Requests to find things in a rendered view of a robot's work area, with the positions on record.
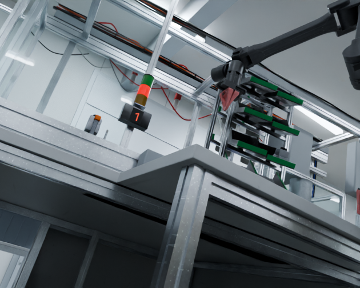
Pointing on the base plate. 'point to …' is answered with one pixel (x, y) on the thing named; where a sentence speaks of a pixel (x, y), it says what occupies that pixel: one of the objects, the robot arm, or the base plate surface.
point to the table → (214, 159)
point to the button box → (148, 155)
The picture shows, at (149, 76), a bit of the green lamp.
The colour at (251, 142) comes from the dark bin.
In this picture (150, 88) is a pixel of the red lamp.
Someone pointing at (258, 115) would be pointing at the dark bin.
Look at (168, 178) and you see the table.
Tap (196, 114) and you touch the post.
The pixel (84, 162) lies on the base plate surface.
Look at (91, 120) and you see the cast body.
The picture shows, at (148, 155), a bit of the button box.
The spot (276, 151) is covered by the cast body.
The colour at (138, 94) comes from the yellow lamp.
